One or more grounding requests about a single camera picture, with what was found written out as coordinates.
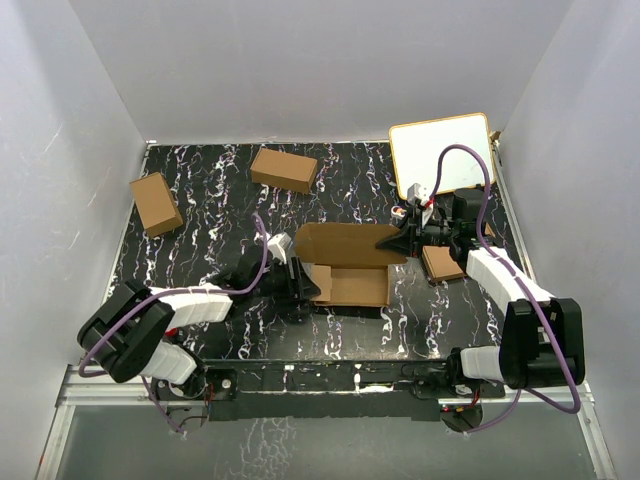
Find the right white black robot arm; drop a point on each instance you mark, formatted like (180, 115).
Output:
(542, 339)

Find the small cardboard box left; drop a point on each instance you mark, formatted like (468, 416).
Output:
(156, 205)

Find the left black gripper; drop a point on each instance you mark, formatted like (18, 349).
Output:
(297, 289)

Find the folded cardboard box back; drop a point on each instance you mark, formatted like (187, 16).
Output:
(283, 170)

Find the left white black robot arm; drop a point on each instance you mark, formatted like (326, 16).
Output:
(128, 335)

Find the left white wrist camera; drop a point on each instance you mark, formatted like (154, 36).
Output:
(278, 246)

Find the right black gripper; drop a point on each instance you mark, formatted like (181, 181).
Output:
(410, 237)

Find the small round sticker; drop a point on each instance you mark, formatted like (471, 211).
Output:
(397, 211)

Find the black base bar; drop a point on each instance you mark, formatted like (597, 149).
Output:
(317, 389)

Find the flat cardboard stack right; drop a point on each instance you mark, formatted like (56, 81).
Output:
(441, 266)

